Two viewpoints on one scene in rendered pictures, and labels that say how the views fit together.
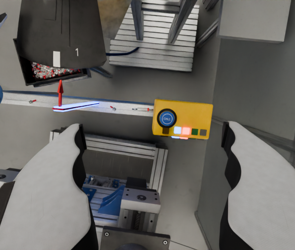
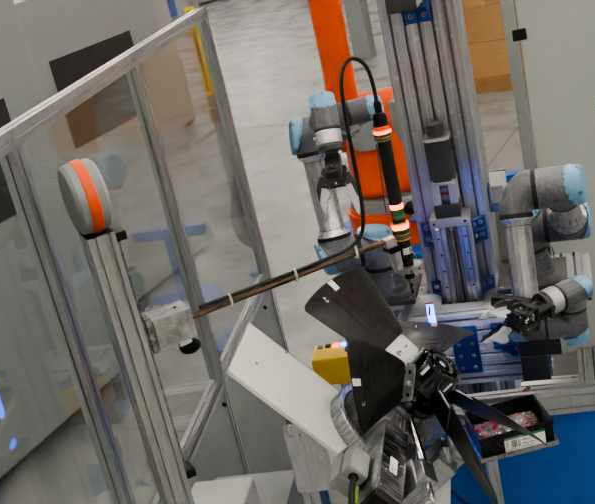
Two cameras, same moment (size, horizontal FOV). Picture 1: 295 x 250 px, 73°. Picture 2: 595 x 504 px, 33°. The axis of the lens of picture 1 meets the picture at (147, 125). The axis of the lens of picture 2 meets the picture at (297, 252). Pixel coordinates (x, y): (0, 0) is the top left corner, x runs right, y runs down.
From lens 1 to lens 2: 2.76 m
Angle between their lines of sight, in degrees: 62
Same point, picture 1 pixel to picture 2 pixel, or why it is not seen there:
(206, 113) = (317, 355)
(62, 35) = (427, 329)
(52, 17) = (434, 333)
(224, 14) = (287, 484)
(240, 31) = (268, 476)
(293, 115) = (218, 411)
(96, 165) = not seen: hidden behind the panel
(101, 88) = not seen: outside the picture
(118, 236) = (399, 298)
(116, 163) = not seen: hidden behind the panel
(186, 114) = (335, 352)
